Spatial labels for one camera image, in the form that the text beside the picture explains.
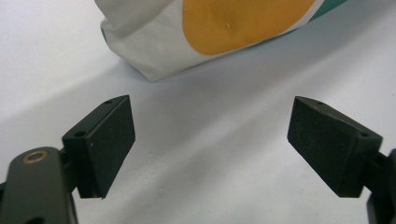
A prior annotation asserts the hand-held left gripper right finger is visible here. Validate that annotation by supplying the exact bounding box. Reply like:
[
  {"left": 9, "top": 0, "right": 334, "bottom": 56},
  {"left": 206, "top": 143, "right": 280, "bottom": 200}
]
[{"left": 287, "top": 95, "right": 384, "bottom": 199}]

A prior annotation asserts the white bag with orange print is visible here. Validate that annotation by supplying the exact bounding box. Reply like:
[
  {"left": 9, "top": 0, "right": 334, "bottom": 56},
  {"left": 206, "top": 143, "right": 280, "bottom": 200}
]
[{"left": 93, "top": 0, "right": 348, "bottom": 83}]

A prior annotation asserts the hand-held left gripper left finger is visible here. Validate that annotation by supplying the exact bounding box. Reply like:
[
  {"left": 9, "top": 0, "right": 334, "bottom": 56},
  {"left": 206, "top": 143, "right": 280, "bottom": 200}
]
[{"left": 61, "top": 94, "right": 136, "bottom": 200}]

